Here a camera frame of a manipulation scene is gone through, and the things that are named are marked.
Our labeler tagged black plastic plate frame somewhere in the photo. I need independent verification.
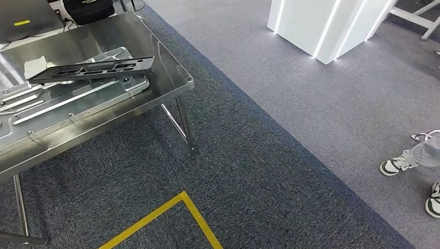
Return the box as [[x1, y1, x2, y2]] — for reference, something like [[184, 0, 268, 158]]
[[28, 56, 155, 85]]

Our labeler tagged stainless steel workbench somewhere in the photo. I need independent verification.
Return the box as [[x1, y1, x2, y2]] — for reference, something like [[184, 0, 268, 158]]
[[0, 11, 198, 247]]

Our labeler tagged stamped metal panel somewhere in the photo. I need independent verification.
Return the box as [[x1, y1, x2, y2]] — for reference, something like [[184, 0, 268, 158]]
[[0, 46, 150, 157]]

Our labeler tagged grey laptop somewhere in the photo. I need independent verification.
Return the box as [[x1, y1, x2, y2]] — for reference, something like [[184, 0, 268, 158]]
[[0, 0, 64, 45]]

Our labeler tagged chrome chair base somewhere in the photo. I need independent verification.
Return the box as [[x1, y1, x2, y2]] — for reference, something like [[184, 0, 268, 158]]
[[410, 130, 440, 142]]

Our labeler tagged white metal frame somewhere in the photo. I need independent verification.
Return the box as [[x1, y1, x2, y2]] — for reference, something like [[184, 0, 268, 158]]
[[388, 0, 440, 41]]

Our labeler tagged white illuminated pillar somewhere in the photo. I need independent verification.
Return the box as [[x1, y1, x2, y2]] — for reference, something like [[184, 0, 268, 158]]
[[267, 0, 400, 65]]

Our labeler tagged white paper sheet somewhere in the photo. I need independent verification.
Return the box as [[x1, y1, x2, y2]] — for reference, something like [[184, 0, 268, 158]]
[[23, 56, 48, 80]]

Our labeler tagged person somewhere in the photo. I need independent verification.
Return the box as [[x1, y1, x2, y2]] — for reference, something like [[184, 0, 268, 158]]
[[379, 132, 440, 219]]

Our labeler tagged black rounded device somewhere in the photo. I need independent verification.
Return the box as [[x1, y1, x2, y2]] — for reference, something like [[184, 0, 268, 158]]
[[62, 0, 116, 26]]

